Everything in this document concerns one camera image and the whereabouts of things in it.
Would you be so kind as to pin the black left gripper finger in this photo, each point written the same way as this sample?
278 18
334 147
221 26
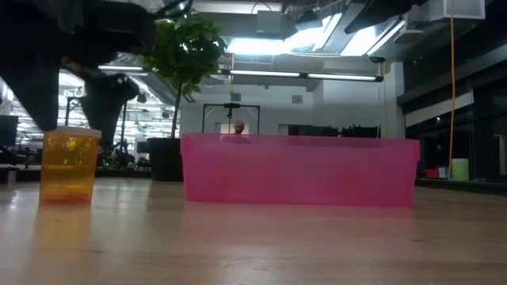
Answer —
107 99
35 91

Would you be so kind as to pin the white and blue box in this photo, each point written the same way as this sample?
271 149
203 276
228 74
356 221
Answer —
443 172

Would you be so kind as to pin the red box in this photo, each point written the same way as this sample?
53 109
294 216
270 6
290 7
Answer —
431 173

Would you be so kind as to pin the black camera stand frame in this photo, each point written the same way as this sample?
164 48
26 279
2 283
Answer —
231 106

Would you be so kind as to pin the black plant pot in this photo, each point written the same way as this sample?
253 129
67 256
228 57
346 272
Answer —
164 158

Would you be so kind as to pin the green leafy indoor tree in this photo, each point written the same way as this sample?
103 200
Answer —
186 47

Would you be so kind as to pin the black monitor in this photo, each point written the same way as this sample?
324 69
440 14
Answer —
8 130

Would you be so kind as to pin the black security camera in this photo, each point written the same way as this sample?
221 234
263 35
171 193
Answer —
377 59

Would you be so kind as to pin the long ceiling light bar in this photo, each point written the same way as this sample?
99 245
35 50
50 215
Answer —
301 74

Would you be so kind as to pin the light green container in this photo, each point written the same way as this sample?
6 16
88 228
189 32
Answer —
460 170

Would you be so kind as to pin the person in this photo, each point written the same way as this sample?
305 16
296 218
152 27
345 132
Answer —
239 127

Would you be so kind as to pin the grey ceiling air unit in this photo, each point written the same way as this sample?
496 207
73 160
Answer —
269 21

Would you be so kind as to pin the pink translucent plastic basket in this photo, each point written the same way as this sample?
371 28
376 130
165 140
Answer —
301 170

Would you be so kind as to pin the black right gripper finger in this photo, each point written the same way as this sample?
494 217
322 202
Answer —
384 12

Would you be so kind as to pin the orange plastic cup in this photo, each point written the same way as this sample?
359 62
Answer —
69 166

